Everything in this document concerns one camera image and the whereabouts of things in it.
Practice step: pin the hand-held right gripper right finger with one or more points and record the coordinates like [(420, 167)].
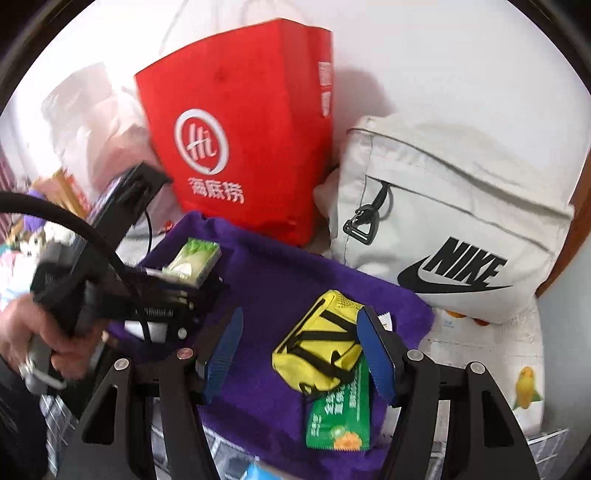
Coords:
[(374, 355)]

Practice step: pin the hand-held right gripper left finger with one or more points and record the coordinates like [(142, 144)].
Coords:
[(226, 350)]

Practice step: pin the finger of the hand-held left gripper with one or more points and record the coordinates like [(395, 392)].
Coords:
[(205, 293), (134, 189)]

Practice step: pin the light green tissue packet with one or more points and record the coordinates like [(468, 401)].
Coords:
[(196, 258)]

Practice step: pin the yellow pouch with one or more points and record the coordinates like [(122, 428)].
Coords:
[(314, 350)]

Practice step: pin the green wet wipes packet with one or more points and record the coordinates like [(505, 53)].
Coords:
[(337, 415)]

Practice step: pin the person's left forearm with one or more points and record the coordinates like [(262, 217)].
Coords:
[(18, 424)]

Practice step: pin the person's left hand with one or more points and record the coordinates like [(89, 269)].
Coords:
[(41, 332)]

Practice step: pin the purple towel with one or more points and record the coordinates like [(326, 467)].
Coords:
[(277, 277)]

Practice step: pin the white plastic shopping bag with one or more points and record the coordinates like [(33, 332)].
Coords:
[(92, 120)]

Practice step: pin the bird printed sheet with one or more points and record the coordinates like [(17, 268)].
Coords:
[(461, 350)]

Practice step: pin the grey checkered cloth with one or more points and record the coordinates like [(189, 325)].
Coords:
[(57, 415)]

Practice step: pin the red paper bag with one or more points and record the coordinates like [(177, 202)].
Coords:
[(240, 92)]

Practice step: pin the white fabric pouch bag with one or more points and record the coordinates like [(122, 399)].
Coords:
[(461, 194)]

